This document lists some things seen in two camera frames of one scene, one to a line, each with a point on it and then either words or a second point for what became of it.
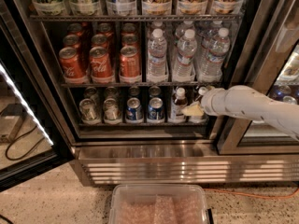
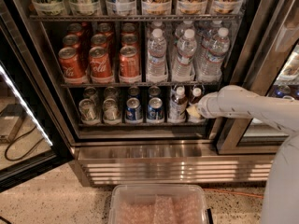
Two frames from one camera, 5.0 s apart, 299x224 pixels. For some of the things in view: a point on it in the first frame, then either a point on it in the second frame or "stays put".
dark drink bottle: [199, 119] → [196, 95]
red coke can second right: [130, 39] stays put
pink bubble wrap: [160, 209] stays put
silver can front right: [111, 114] stays put
